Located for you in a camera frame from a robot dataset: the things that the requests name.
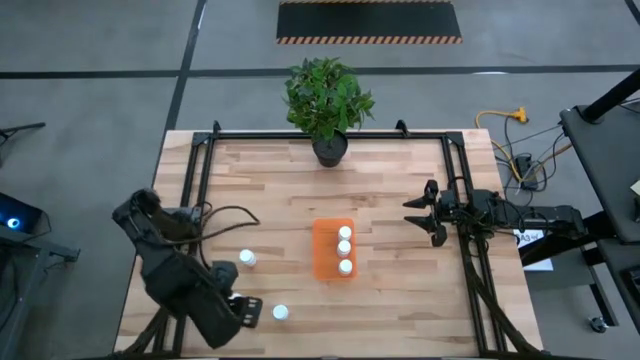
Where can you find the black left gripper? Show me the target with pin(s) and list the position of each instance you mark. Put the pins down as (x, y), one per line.
(247, 312)

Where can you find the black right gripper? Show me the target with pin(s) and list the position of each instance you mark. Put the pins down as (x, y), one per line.
(447, 207)

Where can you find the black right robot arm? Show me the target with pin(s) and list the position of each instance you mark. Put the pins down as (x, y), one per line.
(550, 212)

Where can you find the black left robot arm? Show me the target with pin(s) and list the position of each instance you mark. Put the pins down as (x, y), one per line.
(170, 280)

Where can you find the orange plastic basket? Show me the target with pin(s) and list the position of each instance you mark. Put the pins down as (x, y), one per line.
(325, 250)

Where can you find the black plant pot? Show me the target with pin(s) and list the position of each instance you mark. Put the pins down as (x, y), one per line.
(330, 152)

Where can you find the black power strip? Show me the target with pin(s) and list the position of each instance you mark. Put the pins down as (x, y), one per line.
(525, 167)

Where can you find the white paper sheet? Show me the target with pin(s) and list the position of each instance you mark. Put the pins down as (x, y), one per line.
(537, 236)

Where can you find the green leafy plant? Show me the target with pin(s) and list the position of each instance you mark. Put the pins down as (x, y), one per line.
(325, 95)

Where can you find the black side table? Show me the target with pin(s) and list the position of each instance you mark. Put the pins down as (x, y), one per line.
(610, 165)

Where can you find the black hazard-striped floor mat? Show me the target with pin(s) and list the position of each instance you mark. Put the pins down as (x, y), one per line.
(370, 20)

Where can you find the grey metal cart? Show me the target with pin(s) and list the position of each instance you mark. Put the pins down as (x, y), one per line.
(50, 248)

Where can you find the black caster wheel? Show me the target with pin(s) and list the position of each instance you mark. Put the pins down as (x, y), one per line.
(598, 325)

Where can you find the black diagonal pole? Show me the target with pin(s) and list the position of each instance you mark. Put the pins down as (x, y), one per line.
(612, 97)

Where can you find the black computer blue light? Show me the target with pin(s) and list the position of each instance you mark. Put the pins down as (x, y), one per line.
(20, 215)

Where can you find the black stand leg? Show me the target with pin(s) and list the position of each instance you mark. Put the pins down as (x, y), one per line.
(22, 129)

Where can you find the black metal table frame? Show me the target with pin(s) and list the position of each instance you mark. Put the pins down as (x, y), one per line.
(260, 135)

